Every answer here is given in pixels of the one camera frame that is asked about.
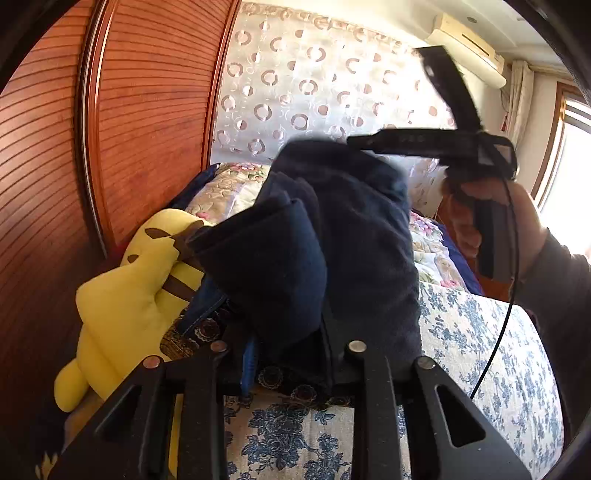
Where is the person's right forearm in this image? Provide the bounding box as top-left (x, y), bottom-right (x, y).
top-left (512, 226), bottom-right (591, 335)

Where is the brown slatted wooden wardrobe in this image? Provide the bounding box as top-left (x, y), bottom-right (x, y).
top-left (0, 0), bottom-right (242, 480)

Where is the ring-patterned folded cushion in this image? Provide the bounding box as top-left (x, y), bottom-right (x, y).
top-left (159, 277), bottom-right (357, 410)

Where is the sheer circle-patterned curtain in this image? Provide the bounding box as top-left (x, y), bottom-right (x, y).
top-left (210, 2), bottom-right (459, 166)

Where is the wooden framed window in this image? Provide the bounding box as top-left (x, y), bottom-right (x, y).
top-left (530, 78), bottom-right (591, 261)

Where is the white wall air conditioner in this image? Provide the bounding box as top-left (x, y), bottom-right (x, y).
top-left (429, 12), bottom-right (509, 89)

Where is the blue floral bed sheet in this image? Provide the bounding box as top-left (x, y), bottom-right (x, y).
top-left (223, 281), bottom-right (567, 480)

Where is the black cable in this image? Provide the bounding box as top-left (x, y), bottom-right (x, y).
top-left (468, 175), bottom-right (522, 400)

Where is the person's right hand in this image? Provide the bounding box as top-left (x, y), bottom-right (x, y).
top-left (442, 178), bottom-right (551, 278)

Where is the white window curtain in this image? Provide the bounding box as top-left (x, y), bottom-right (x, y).
top-left (501, 60), bottom-right (536, 149)

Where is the yellow plush toy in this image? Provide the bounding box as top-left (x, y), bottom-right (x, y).
top-left (54, 208), bottom-right (217, 480)

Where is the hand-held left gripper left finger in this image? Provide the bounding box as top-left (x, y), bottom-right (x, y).
top-left (48, 335), bottom-right (260, 480)

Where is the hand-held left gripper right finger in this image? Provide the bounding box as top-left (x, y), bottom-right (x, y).
top-left (318, 305), bottom-right (533, 480)

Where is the pink floral quilt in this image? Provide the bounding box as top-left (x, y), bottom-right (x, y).
top-left (185, 158), bottom-right (486, 297)

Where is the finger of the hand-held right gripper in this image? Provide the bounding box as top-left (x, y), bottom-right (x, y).
top-left (417, 45), bottom-right (483, 136)
top-left (346, 129), bottom-right (483, 156)

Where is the navy printed t-shirt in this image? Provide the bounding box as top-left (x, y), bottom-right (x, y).
top-left (187, 136), bottom-right (424, 403)

